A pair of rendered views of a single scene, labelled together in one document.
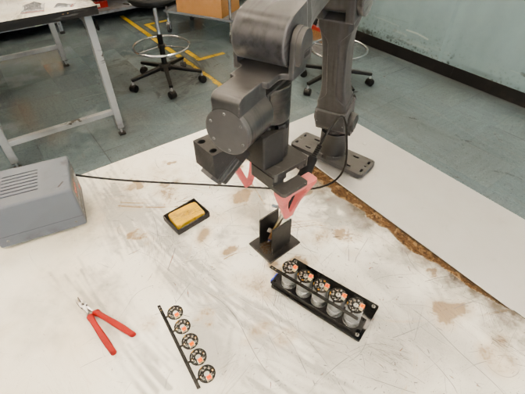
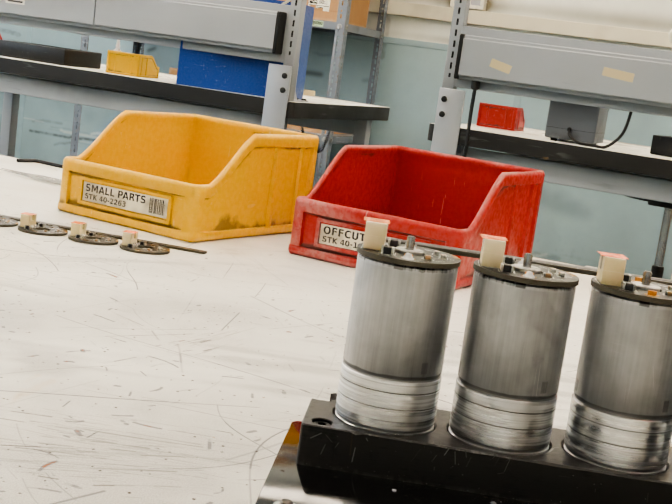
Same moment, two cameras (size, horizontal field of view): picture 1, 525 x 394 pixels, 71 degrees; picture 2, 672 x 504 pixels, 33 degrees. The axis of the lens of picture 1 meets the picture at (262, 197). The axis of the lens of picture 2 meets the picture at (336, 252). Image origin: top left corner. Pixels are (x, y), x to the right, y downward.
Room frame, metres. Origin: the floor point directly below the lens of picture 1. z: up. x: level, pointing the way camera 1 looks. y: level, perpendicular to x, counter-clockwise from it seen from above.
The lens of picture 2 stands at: (0.50, -0.29, 0.85)
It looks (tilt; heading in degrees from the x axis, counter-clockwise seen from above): 9 degrees down; 148
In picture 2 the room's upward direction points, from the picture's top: 8 degrees clockwise
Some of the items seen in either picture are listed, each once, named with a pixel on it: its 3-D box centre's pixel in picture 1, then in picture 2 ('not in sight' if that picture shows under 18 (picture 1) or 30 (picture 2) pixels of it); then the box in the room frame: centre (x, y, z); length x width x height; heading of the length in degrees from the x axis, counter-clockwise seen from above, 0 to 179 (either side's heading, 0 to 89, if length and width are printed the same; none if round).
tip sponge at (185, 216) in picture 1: (186, 215); not in sight; (0.51, 0.15, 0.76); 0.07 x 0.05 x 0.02; 133
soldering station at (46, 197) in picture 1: (37, 201); not in sight; (0.51, 0.43, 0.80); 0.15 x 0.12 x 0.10; 115
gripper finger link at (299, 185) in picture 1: (283, 189); not in sight; (0.40, -0.03, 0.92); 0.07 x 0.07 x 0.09; 40
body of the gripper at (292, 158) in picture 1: (268, 138); not in sight; (0.43, -0.01, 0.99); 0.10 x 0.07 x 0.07; 40
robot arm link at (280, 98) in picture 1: (266, 100); not in sight; (0.43, 0.00, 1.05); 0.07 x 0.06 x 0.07; 151
